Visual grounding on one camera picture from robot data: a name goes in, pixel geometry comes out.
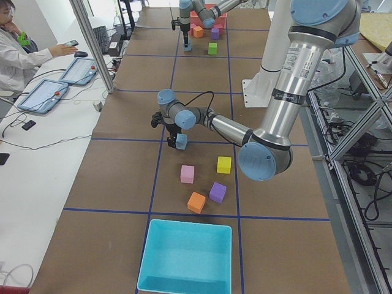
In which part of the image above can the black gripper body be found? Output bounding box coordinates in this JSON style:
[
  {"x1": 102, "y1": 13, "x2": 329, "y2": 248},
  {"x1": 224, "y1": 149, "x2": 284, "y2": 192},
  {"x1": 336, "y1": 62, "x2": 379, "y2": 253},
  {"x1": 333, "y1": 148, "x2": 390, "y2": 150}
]
[
  {"x1": 180, "y1": 23, "x2": 189, "y2": 32},
  {"x1": 165, "y1": 122, "x2": 182, "y2": 135}
]

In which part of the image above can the light blue foam block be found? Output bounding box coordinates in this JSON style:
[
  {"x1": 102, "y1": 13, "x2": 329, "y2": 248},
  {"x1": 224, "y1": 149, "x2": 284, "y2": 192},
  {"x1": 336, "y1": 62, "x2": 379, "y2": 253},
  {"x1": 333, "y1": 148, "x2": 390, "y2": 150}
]
[
  {"x1": 183, "y1": 43, "x2": 192, "y2": 51},
  {"x1": 175, "y1": 134, "x2": 188, "y2": 150}
]

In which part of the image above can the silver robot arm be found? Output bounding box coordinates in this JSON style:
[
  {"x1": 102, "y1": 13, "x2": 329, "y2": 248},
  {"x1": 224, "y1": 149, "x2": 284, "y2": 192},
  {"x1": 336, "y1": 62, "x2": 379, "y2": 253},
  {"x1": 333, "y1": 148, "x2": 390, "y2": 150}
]
[
  {"x1": 151, "y1": 1, "x2": 363, "y2": 181},
  {"x1": 171, "y1": 0, "x2": 245, "y2": 49}
]

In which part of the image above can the person's hand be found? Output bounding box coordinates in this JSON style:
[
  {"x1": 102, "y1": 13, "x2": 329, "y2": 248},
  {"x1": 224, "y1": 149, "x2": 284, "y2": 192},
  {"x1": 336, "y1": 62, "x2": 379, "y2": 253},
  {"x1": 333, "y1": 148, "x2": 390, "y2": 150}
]
[{"x1": 49, "y1": 44, "x2": 78, "y2": 57}]

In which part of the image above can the right orange foam block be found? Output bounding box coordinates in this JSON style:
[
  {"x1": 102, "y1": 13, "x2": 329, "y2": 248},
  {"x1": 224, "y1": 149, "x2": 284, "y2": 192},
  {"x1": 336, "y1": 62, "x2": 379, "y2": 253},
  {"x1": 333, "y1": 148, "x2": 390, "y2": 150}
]
[{"x1": 193, "y1": 26, "x2": 204, "y2": 39}]

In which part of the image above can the pink plastic tray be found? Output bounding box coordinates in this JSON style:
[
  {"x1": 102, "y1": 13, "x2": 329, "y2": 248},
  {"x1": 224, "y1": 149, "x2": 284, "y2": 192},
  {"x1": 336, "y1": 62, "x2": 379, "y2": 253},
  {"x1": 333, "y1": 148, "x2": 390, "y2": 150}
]
[{"x1": 190, "y1": 10, "x2": 227, "y2": 29}]

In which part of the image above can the right purple foam block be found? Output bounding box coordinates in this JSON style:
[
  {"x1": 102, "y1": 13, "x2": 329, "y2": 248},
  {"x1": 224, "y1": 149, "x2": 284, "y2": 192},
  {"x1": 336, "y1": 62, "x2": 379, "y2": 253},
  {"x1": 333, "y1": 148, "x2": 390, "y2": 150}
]
[{"x1": 211, "y1": 28, "x2": 220, "y2": 40}]

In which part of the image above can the green foam block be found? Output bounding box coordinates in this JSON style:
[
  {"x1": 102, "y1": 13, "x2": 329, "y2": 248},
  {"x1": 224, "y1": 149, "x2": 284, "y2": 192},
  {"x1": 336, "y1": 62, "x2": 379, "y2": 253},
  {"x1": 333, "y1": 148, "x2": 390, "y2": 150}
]
[{"x1": 208, "y1": 42, "x2": 217, "y2": 56}]

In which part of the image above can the light pink foam block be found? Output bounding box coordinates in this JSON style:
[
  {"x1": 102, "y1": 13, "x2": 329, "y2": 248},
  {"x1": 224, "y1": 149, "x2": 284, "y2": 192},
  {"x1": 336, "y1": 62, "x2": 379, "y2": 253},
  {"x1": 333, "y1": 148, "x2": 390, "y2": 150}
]
[{"x1": 180, "y1": 165, "x2": 195, "y2": 184}]

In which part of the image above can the yellow foam block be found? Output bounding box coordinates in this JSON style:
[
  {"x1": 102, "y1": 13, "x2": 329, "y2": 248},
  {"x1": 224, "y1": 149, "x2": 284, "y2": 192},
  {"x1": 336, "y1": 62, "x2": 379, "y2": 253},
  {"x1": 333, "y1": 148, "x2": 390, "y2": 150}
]
[{"x1": 216, "y1": 156, "x2": 232, "y2": 175}]

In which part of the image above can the left orange foam block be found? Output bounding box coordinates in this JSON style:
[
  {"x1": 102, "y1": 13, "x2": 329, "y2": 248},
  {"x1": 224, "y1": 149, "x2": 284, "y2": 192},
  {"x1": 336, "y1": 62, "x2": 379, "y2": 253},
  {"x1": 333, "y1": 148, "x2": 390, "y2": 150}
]
[{"x1": 187, "y1": 192, "x2": 206, "y2": 214}]

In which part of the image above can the left purple foam block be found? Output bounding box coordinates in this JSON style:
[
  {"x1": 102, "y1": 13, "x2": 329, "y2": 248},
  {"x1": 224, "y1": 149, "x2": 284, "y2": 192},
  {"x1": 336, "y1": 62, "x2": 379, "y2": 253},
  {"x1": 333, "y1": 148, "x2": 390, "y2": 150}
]
[{"x1": 209, "y1": 182, "x2": 227, "y2": 203}]

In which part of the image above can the black keyboard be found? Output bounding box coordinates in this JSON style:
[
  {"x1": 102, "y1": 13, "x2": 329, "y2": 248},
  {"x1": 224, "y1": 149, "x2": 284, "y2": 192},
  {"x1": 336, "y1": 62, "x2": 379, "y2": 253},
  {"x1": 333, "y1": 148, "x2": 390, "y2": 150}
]
[{"x1": 92, "y1": 26, "x2": 109, "y2": 55}]

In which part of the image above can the black computer mouse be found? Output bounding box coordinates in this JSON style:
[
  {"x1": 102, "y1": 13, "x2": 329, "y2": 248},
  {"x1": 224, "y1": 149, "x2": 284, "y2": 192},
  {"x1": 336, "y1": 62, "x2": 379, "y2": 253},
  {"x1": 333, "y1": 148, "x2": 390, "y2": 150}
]
[{"x1": 74, "y1": 51, "x2": 88, "y2": 58}]

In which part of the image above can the teach pendant far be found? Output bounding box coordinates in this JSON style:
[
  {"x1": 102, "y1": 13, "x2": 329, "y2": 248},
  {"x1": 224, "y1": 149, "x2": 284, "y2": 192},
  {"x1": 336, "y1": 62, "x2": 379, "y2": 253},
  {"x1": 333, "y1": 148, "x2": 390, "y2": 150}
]
[{"x1": 59, "y1": 58, "x2": 98, "y2": 86}]

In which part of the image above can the teach pendant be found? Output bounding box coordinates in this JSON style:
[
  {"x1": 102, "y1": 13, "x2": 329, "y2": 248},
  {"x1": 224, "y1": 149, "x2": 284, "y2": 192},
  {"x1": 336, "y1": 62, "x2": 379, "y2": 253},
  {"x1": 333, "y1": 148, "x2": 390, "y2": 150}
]
[
  {"x1": 17, "y1": 79, "x2": 69, "y2": 115},
  {"x1": 59, "y1": 58, "x2": 98, "y2": 86}
]

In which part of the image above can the cyan plastic tray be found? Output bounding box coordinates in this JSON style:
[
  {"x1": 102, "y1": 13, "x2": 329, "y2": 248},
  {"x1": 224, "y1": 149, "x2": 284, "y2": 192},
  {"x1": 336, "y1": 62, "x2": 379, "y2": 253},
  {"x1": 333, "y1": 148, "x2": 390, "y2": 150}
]
[{"x1": 137, "y1": 219, "x2": 232, "y2": 293}]

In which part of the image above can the teach pendant near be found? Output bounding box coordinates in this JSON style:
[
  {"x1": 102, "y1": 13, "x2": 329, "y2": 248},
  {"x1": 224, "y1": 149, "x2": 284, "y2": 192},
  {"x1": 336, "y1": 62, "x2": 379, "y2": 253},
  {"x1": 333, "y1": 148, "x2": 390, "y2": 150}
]
[{"x1": 17, "y1": 79, "x2": 69, "y2": 115}]

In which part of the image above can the black smartphone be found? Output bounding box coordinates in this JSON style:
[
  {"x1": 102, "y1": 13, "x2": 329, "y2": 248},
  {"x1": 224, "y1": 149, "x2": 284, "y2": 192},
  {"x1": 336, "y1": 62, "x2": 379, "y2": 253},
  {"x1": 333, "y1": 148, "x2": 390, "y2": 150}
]
[{"x1": 21, "y1": 120, "x2": 36, "y2": 131}]

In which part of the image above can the person in white coat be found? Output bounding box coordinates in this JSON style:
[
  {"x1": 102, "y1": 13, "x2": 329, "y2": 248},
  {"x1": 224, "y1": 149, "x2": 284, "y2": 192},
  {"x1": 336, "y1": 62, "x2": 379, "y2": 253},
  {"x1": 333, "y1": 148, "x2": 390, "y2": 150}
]
[{"x1": 1, "y1": 1, "x2": 54, "y2": 101}]

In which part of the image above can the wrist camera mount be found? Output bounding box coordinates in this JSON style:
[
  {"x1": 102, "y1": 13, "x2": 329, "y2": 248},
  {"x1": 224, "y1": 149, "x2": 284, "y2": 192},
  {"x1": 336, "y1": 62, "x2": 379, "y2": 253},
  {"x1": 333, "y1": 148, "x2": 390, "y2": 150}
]
[
  {"x1": 151, "y1": 111, "x2": 166, "y2": 128},
  {"x1": 171, "y1": 18, "x2": 181, "y2": 31}
]

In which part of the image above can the black camera cable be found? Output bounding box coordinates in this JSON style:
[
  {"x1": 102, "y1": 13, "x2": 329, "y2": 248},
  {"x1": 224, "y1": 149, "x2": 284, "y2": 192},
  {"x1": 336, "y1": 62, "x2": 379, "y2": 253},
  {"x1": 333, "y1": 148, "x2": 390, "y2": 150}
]
[{"x1": 183, "y1": 91, "x2": 215, "y2": 123}]

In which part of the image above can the aluminium frame post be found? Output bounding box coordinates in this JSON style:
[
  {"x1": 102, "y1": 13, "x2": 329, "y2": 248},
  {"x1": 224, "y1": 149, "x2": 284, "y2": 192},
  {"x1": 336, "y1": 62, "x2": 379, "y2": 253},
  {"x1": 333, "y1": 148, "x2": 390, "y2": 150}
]
[{"x1": 69, "y1": 0, "x2": 115, "y2": 94}]

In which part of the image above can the aluminium frame rack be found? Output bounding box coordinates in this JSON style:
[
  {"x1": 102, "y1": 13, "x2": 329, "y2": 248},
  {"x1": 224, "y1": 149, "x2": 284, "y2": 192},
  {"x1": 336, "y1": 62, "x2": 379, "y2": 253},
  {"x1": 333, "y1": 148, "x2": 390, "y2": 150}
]
[{"x1": 306, "y1": 40, "x2": 391, "y2": 293}]

